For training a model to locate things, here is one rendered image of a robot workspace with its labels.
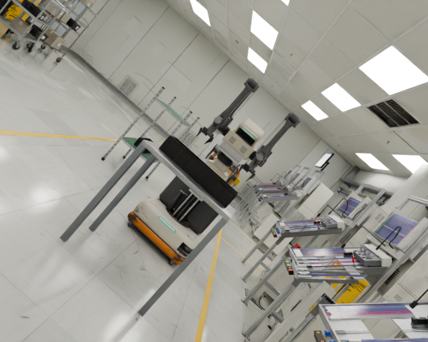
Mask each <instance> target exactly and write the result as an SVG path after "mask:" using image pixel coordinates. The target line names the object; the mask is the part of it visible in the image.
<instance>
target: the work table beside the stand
mask: <svg viewBox="0 0 428 342"><path fill-rule="evenodd" d="M160 146H161V144H159V143H156V142H151V141H148V140H143V141H142V142H141V143H140V144H139V146H138V147H137V148H136V149H135V150H134V151H133V152H132V153H131V155H130V156H129V157H128V158H127V160H126V161H125V162H124V163H123V164H122V165H121V166H120V167H119V169H118V170H117V171H116V172H115V174H114V175H113V176H112V177H111V178H110V179H109V180H108V181H107V183H106V184H105V185H104V186H103V188H102V189H101V190H100V191H99V192H98V193H97V194H96V195H95V197H94V198H93V199H92V200H91V202H90V203H89V204H88V205H87V206H86V207H85V208H84V209H83V211H82V212H81V213H80V214H79V216H78V217H77V218H76V219H75V220H74V221H73V222H72V223H71V225H70V226H69V227H68V228H67V230H66V231H65V232H64V233H63V234H62V235H61V236H60V239H61V240H62V241H64V242H66V241H67V240H68V239H69V238H70V237H71V236H72V235H73V234H74V233H75V231H76V230H77V229H78V228H79V226H80V225H81V224H82V223H83V222H84V221H85V220H86V219H87V217H88V216H89V215H90V214H91V212H92V211H93V210H94V209H95V208H96V207H97V206H98V205H99V203H100V202H101V201H102V200H103V198H104V197H105V196H106V195H107V194H108V193H109V192H110V191H111V189H112V188H113V187H114V186H115V184H116V183H117V182H118V181H119V180H120V179H121V178H122V177H123V175H124V174H125V173H126V172H127V171H128V169H129V168H130V167H131V166H132V165H133V164H134V163H135V162H136V160H137V159H138V158H139V157H140V155H141V154H142V153H143V152H144V150H146V149H147V150H148V151H150V152H151V153H152V155H151V156H150V157H149V158H148V160H147V161H146V162H145V163H144V164H143V165H142V166H141V167H140V169H139V170H138V171H137V172H136V173H135V175H134V176H133V177H132V178H131V179H130V180H129V181H128V182H127V184H126V185H125V186H124V187H123V189H122V190H121V191H120V192H119V193H118V194H117V195H116V196H115V198H114V199H113V200H112V201H111V202H110V204H109V205H108V206H107V207H106V209H104V211H102V213H101V214H100V215H99V216H98V218H97V219H96V220H95V221H94V222H93V224H91V226H90V227H89V230H91V231H95V230H96V229H97V227H98V226H99V225H100V224H101V223H102V222H103V221H104V220H105V219H106V217H107V216H108V215H109V214H110V212H111V211H112V210H113V209H114V208H115V207H116V206H117V205H118V204H119V202H120V201H121V200H122V199H123V197H124V196H125V195H126V194H127V193H128V192H129V191H130V190H131V189H132V187H133V186H134V185H135V184H136V182H137V181H138V180H139V179H140V178H141V177H142V176H143V175H144V174H145V172H146V171H147V170H148V169H149V167H150V166H151V165H152V164H153V163H154V162H155V161H156V160H157V158H158V159H159V160H160V161H161V162H162V163H163V164H164V165H165V166H166V167H167V168H168V169H169V170H170V171H172V172H173V173H174V174H175V175H176V176H177V177H179V178H180V179H181V180H182V181H183V182H184V183H185V184H186V185H187V186H188V187H189V188H190V189H191V190H193V191H194V192H195V193H196V194H197V195H198V196H199V197H201V198H202V199H203V200H204V201H205V202H206V203H207V204H208V205H210V207H212V209H214V210H215V211H216V212H217V213H218V214H219V215H220V216H222V218H221V219H220V220H219V222H218V223H217V224H216V225H215V226H214V228H212V230H210V232H208V234H207V235H206V236H205V237H204V238H203V239H202V241H201V242H200V243H199V244H198V245H197V247H195V249H193V251H191V253H190V254H189V255H188V256H187V257H186V258H185V260H184V261H183V262H182V263H181V264H180V265H179V266H178V268H176V270H174V272H173V273H172V274H171V275H170V276H169V277H168V279H167V280H166V281H165V282H164V283H163V284H162V285H161V287H159V289H157V291H156V292H155V293H154V294H153V295H152V297H151V298H150V299H149V300H148V301H147V303H146V304H144V306H142V308H141V309H140V310H139V311H138V313H139V314H140V315H141V316H142V317H143V316H144V315H145V314H146V312H147V311H148V310H149V309H150V308H151V307H152V305H153V304H154V303H155V302H156V301H157V300H158V299H159V298H160V297H161V296H162V295H163V294H164V292H165V291H166V290H167V289H168V288H169V286H170V285H171V284H172V283H173V282H174V281H175V280H176V279H177V278H178V277H179V276H180V275H181V273H182V272H183V271H184V270H185V269H186V268H187V266H188V265H189V264H190V263H191V262H192V261H193V260H194V259H195V258H196V257H197V256H198V254H199V253H200V252H201V251H202V250H203V249H204V247H205V246H206V245H207V244H208V243H209V242H210V241H211V240H212V239H213V238H214V237H215V236H216V234H217V233H218V232H219V231H220V230H221V229H222V227H223V226H224V225H225V224H226V223H227V222H228V221H229V220H230V219H231V218H232V216H233V214H234V213H235V212H236V211H235V209H233V207H231V205H228V206H227V207H226V208H224V207H223V206H222V205H221V204H220V203H219V202H218V201H217V200H216V199H215V198H214V197H213V196H212V195H210V194H209V193H208V192H207V191H206V190H205V189H203V188H202V187H201V186H200V185H199V184H198V183H197V182H196V181H195V180H194V179H193V178H192V177H190V176H189V175H188V174H187V173H186V172H185V171H183V170H182V169H181V168H180V167H179V166H178V165H177V164H176V163H175V162H174V161H173V160H172V159H170V158H169V157H168V156H167V155H166V154H165V153H163V152H162V151H161V150H160V149H159V147H160Z"/></svg>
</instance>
